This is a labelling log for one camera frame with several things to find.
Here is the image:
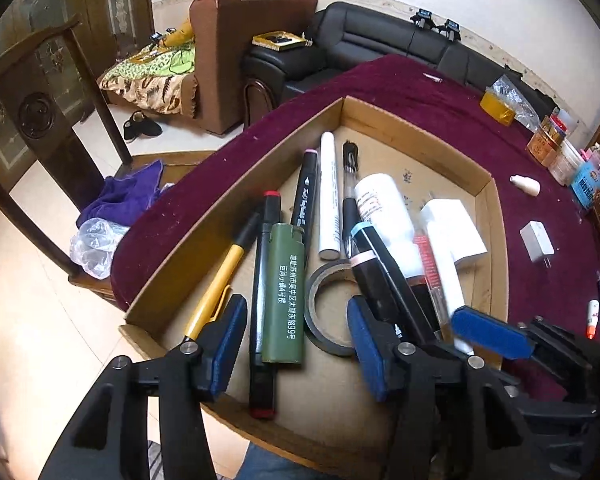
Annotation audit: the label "black leather sofa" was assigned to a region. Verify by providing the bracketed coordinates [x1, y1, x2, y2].
[242, 1, 561, 128]

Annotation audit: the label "orange-labelled jar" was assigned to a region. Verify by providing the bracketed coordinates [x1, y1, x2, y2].
[526, 130, 563, 170]

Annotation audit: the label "brown armchair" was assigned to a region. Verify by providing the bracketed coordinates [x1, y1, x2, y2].
[187, 0, 320, 136]

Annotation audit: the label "large white power adapter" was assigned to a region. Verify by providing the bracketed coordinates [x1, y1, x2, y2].
[420, 198, 488, 267]

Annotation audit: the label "small white charger plug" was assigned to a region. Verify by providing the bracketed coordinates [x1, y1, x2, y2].
[519, 220, 556, 271]

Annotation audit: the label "black marker red cap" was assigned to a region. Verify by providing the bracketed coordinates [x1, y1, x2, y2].
[249, 190, 282, 421]

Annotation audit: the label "shallow cardboard box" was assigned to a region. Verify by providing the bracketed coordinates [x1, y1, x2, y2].
[120, 95, 510, 480]

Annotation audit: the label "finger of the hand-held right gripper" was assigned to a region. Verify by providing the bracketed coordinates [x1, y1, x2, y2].
[451, 305, 600, 402]

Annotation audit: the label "clear packet orange contents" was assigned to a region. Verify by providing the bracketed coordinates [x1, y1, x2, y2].
[412, 230, 453, 341]

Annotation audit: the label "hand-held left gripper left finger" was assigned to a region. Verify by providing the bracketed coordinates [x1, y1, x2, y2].
[39, 294, 250, 480]

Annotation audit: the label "black tape roll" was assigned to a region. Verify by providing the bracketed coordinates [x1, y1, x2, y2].
[304, 260, 366, 358]

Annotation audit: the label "white marker pen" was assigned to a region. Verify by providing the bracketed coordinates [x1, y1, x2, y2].
[317, 131, 342, 261]
[422, 212, 476, 353]

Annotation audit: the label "black marker pink cap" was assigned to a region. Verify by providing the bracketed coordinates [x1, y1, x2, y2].
[350, 252, 406, 341]
[289, 148, 321, 266]

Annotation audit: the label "yellow and black pen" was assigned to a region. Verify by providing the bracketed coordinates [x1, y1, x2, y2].
[182, 210, 263, 343]

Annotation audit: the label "black marker blue cap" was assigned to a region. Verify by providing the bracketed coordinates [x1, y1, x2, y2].
[350, 222, 446, 346]

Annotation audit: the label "clear plastic bag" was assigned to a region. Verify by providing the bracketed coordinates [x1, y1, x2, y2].
[70, 217, 131, 281]

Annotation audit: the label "gold box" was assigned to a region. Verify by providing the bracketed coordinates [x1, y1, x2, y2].
[252, 31, 308, 53]

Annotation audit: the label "small cream dropper bottle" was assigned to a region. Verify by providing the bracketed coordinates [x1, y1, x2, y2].
[510, 174, 542, 197]

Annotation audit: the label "yellow tape roll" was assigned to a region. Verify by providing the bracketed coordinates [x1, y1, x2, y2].
[480, 87, 518, 128]

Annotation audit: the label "blue-labelled jar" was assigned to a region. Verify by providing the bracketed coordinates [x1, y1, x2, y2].
[570, 157, 600, 211]

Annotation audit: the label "person's blue jeans leg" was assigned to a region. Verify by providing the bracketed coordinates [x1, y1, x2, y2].
[237, 442, 301, 480]

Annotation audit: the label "dark wooden chair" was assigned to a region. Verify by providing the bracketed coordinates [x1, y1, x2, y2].
[0, 20, 216, 306]

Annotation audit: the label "clear gel pen black grip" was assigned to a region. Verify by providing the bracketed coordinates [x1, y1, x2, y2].
[341, 141, 360, 261]

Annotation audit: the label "purple cloth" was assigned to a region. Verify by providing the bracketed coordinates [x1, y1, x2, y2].
[76, 160, 176, 228]

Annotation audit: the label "white plastic jar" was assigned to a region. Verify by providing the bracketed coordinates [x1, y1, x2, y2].
[550, 140, 586, 186]

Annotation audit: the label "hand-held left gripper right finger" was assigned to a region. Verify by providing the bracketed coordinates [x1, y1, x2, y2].
[346, 296, 546, 480]

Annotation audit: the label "green lighter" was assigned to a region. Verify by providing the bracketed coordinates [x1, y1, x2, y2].
[261, 222, 306, 366]

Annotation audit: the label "clear plastic container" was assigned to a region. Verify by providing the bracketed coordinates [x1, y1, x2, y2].
[550, 107, 581, 133]

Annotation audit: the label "leaf-print blanket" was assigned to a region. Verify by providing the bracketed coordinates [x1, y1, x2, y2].
[97, 42, 201, 120]

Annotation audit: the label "white cylindrical bottle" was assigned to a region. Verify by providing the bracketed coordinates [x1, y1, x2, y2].
[354, 172, 423, 281]

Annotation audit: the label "silver foil bag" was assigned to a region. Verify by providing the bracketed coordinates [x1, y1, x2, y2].
[490, 74, 541, 131]

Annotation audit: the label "carved wooden cabinet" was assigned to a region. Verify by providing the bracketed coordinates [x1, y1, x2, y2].
[0, 0, 157, 186]

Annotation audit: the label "colourful tin can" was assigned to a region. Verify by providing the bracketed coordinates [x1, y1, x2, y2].
[537, 115, 571, 146]

